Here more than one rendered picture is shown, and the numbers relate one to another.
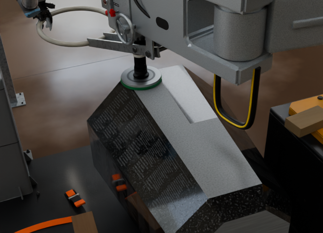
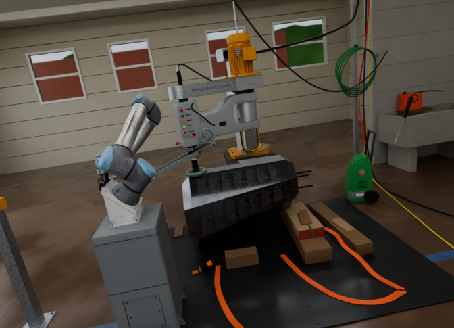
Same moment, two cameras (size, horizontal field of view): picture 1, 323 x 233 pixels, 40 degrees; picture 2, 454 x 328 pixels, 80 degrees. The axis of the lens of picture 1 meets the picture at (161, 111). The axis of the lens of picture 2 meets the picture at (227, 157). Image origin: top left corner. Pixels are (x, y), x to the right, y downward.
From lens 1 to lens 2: 2.82 m
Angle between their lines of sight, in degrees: 69
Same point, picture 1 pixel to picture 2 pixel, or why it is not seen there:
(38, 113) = (80, 301)
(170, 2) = (226, 111)
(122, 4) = (196, 128)
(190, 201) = (281, 166)
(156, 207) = (275, 180)
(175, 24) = (230, 120)
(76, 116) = not seen: hidden behind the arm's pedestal
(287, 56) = not seen: hidden behind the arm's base
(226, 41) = (253, 113)
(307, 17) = not seen: hidden behind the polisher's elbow
